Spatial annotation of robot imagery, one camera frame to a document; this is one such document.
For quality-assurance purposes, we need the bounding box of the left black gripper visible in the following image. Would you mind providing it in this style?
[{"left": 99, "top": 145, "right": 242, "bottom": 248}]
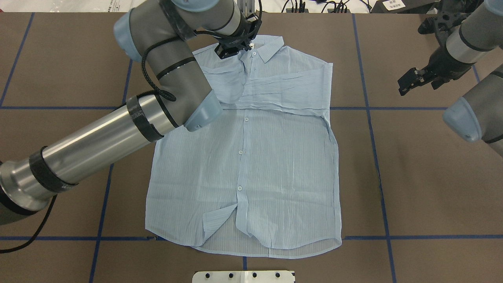
[{"left": 215, "top": 14, "right": 262, "bottom": 59}]

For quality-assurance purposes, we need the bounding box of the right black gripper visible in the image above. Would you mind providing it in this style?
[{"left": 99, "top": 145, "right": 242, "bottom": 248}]
[{"left": 398, "top": 11, "right": 476, "bottom": 96}]

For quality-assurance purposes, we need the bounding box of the light blue button-up shirt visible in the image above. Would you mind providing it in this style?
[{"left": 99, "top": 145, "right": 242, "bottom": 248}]
[{"left": 144, "top": 35, "right": 342, "bottom": 259}]

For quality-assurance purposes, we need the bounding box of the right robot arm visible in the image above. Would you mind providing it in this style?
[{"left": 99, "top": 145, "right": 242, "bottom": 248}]
[{"left": 397, "top": 0, "right": 503, "bottom": 155}]

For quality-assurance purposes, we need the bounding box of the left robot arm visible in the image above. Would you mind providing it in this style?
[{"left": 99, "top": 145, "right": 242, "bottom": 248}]
[{"left": 1, "top": 0, "right": 263, "bottom": 224}]

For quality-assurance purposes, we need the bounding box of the clear plastic bag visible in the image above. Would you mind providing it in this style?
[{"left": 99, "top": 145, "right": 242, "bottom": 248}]
[{"left": 39, "top": 0, "right": 130, "bottom": 12}]

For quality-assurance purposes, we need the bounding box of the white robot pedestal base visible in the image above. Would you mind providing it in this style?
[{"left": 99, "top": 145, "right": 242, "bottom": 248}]
[{"left": 192, "top": 270, "right": 296, "bottom": 283}]

